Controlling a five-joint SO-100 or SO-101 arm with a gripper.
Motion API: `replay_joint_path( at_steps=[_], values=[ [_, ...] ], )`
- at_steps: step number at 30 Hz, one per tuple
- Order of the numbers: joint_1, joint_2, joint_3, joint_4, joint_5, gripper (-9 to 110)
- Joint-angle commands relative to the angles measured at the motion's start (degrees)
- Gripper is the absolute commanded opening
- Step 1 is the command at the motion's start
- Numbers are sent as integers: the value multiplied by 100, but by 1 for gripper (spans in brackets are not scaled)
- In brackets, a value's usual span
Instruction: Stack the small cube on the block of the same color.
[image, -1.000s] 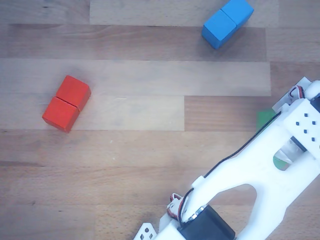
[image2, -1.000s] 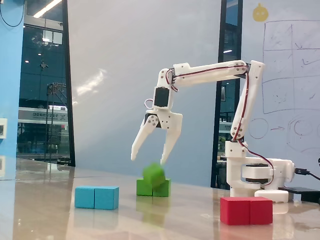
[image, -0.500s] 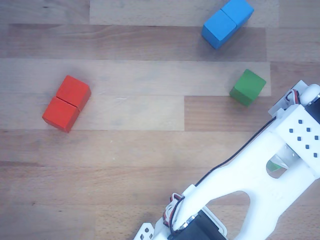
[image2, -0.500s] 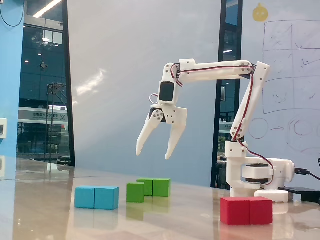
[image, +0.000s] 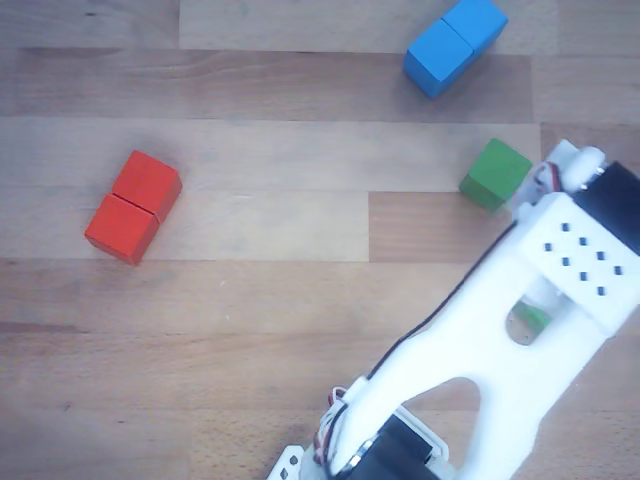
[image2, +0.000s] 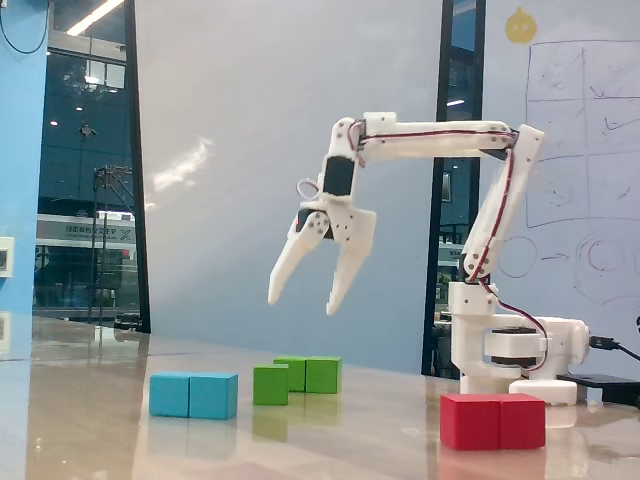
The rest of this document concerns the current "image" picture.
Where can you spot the long red block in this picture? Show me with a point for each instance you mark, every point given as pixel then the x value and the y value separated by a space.
pixel 132 210

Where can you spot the small green cube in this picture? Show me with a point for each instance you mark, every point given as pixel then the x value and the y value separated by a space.
pixel 497 170

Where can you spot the long green block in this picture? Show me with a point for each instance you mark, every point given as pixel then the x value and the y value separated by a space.
pixel 537 318

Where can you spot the long blue block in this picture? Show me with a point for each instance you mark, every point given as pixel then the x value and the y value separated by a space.
pixel 450 47

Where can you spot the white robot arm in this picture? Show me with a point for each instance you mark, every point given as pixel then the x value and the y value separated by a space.
pixel 500 325

